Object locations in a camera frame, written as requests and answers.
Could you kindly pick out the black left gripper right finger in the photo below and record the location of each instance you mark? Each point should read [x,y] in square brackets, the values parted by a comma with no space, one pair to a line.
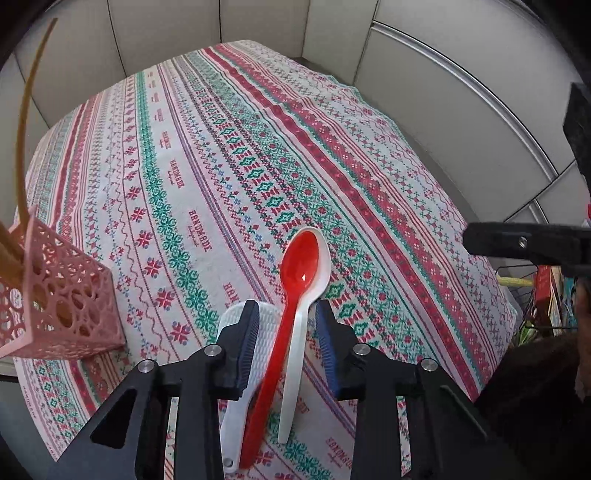
[448,437]

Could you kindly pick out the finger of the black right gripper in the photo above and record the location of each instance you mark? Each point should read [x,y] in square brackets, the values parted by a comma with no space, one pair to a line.
[541,244]

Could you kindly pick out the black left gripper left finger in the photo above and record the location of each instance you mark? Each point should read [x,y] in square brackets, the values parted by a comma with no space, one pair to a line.
[126,436]

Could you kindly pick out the red plastic spoon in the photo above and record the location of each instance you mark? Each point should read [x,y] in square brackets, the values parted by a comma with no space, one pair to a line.
[297,270]

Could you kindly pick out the long wooden chopstick gripper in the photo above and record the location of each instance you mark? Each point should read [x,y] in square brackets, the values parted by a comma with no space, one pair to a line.
[22,127]

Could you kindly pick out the wooden chopstick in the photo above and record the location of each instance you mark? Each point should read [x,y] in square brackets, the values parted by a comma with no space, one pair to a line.
[11,253]

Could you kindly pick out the white lower kitchen cabinets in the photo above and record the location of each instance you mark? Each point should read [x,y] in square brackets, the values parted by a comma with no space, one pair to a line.
[479,88]

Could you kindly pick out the red cardboard box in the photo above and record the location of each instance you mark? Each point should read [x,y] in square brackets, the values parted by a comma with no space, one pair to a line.
[543,294]

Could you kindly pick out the white plastic spoon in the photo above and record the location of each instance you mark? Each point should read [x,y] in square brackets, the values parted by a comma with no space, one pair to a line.
[295,357]

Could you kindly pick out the black tracker box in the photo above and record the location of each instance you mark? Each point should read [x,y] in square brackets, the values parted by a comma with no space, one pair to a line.
[577,128]

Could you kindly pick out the pink lattice utensil holder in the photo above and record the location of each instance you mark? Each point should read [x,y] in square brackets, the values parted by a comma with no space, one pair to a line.
[63,307]

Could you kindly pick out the patterned red green tablecloth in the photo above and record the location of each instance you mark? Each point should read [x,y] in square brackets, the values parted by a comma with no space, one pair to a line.
[188,179]

